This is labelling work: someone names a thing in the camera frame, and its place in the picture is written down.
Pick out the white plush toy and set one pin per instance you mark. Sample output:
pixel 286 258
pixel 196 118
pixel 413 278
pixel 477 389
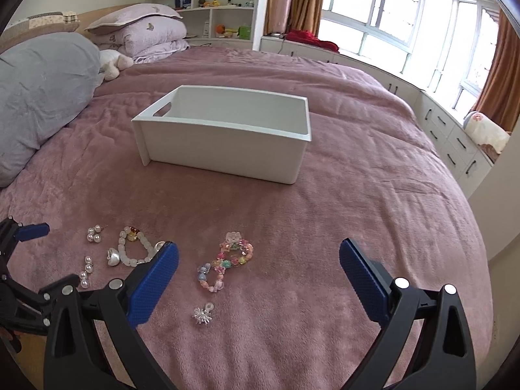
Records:
pixel 112 63

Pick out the white plastic storage bin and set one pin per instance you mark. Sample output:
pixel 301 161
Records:
pixel 250 133

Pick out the pearl cluster earring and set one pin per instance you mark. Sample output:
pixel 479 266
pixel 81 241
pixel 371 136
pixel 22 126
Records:
pixel 93 234

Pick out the wooden headboard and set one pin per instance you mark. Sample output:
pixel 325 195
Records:
pixel 85 19

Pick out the red cloth on sill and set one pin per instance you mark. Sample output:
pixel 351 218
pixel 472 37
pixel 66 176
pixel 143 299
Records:
pixel 307 38

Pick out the pink cylindrical appliance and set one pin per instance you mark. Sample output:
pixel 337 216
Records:
pixel 278 16

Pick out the pearl strand earring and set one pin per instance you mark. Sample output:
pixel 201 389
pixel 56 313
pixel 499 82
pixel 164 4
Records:
pixel 86 272

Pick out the pink plush bedspread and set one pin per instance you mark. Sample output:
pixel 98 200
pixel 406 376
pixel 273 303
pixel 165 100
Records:
pixel 265 254

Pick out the silver flower brooch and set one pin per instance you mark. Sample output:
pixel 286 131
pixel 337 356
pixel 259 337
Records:
pixel 203 315

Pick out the right brown curtain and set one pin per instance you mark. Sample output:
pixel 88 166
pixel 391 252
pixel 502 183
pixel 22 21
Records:
pixel 500 98

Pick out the folded lilac quilt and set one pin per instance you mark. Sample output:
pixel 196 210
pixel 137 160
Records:
pixel 147 40

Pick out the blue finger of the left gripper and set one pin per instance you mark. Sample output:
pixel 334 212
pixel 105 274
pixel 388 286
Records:
pixel 32 232

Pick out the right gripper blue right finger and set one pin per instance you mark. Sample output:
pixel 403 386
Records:
pixel 443 357

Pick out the white window frame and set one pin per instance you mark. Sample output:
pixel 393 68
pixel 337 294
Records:
pixel 446 47

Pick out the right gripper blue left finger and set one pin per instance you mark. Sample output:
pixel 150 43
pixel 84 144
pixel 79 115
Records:
pixel 74 355

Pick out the patchwork headboard cushion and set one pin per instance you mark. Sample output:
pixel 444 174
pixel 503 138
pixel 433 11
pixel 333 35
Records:
pixel 54 21

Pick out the floral rolled blanket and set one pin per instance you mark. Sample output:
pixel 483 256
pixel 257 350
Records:
pixel 484 131

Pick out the white window cabinet row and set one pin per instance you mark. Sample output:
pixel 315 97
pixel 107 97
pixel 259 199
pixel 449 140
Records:
pixel 468 164

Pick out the grey pillow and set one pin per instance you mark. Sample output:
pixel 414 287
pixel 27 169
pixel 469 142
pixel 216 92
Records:
pixel 45 83

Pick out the silver heart charm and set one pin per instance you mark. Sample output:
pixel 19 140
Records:
pixel 113 258

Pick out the lilac top pillow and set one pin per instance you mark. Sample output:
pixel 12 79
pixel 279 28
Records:
pixel 128 15

